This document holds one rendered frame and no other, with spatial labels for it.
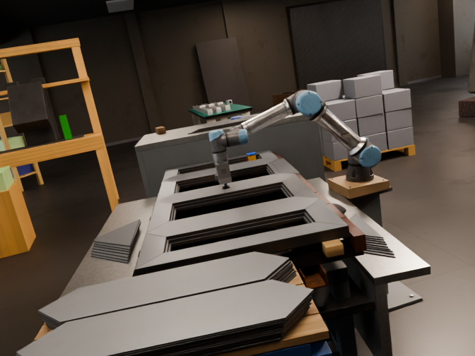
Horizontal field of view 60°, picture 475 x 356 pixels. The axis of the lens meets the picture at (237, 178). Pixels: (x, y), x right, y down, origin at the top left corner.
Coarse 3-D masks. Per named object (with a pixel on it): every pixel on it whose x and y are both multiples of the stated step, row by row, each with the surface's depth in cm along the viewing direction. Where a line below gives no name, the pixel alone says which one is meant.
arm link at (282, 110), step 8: (280, 104) 218; (288, 104) 215; (264, 112) 218; (272, 112) 217; (280, 112) 216; (288, 112) 217; (296, 112) 218; (248, 120) 219; (256, 120) 217; (264, 120) 217; (272, 120) 218; (232, 128) 221; (240, 128) 218; (248, 128) 218; (256, 128) 218
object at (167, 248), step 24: (192, 168) 282; (264, 168) 251; (240, 192) 208; (264, 192) 207; (288, 192) 194; (288, 216) 165; (168, 240) 162; (192, 240) 162; (288, 240) 141; (312, 240) 142; (168, 264) 139
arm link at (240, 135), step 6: (228, 132) 208; (234, 132) 207; (240, 132) 207; (246, 132) 207; (228, 138) 206; (234, 138) 206; (240, 138) 206; (246, 138) 206; (228, 144) 207; (234, 144) 208; (240, 144) 209
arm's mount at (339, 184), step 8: (344, 176) 240; (376, 176) 232; (328, 184) 240; (336, 184) 229; (344, 184) 225; (352, 184) 223; (360, 184) 221; (368, 184) 220; (376, 184) 220; (384, 184) 222; (336, 192) 231; (344, 192) 222; (352, 192) 218; (360, 192) 219; (368, 192) 220
